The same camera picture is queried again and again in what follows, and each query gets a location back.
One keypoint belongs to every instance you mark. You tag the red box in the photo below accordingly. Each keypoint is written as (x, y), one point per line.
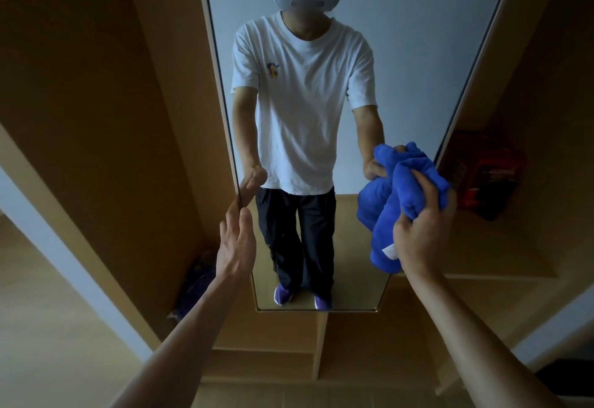
(459, 157)
(496, 171)

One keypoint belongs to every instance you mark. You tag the person's left hand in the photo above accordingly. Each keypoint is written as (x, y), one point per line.
(239, 250)

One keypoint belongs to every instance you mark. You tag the small black pouch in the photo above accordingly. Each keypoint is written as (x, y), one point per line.
(496, 206)

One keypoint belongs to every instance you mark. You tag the person's left forearm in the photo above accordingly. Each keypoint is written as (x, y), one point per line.
(185, 347)

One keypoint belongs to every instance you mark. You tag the blue microfibre cloth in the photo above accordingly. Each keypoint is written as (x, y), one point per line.
(385, 217)

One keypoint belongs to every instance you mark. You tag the person's right hand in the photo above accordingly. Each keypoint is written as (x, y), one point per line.
(424, 240)

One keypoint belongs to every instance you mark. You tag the tall framed mirror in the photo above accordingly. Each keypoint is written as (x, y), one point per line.
(417, 50)

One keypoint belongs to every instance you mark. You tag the person's right forearm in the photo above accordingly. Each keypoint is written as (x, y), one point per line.
(473, 352)

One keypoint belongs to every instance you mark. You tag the blue packet in plastic wrap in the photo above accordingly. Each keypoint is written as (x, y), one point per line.
(195, 287)

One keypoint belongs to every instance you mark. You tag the wooden wardrobe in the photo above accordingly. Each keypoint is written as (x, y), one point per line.
(116, 143)

